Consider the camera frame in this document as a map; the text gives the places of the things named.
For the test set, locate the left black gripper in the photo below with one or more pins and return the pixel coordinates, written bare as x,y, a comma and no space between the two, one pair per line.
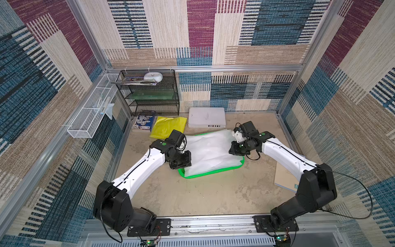
187,161

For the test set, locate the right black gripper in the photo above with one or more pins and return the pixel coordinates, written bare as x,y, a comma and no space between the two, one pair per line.
234,148

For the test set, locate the white raincoat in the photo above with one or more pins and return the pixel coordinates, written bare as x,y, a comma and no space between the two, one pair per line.
211,151

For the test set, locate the green plastic basket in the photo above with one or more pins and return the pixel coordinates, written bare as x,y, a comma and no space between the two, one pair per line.
213,173

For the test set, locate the small yellow raincoat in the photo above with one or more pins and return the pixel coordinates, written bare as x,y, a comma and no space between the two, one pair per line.
164,126

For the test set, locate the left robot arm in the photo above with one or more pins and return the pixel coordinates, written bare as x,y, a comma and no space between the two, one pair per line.
113,200

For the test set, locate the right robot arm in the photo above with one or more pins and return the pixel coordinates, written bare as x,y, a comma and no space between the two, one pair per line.
316,186

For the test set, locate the white flat box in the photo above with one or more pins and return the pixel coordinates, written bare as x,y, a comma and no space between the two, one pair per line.
206,117

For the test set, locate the blue printed packet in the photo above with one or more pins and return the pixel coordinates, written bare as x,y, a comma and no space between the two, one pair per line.
143,122

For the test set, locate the cardboard box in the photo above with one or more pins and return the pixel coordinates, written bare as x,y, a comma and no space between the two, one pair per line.
283,178

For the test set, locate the white round object on shelf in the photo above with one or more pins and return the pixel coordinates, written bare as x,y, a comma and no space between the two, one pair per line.
153,77

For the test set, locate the magazines on shelf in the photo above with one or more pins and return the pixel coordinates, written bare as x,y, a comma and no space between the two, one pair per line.
134,81

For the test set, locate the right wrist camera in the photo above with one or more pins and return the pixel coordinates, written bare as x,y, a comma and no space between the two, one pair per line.
245,131

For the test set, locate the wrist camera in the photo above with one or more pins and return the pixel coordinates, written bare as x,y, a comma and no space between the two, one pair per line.
245,131
178,140

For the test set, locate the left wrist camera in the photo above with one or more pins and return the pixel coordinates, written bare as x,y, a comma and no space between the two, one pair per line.
178,140

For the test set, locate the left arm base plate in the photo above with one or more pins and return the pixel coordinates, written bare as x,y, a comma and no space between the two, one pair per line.
162,227

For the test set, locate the black wire shelf rack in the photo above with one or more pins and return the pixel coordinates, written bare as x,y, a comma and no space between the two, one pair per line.
163,98

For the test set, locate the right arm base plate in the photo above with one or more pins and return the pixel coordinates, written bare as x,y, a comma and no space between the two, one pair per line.
265,223

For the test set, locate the aluminium front rail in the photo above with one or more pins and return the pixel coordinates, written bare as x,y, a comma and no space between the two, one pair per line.
243,230

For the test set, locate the white wire wall basket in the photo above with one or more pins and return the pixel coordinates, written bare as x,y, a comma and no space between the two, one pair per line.
96,107

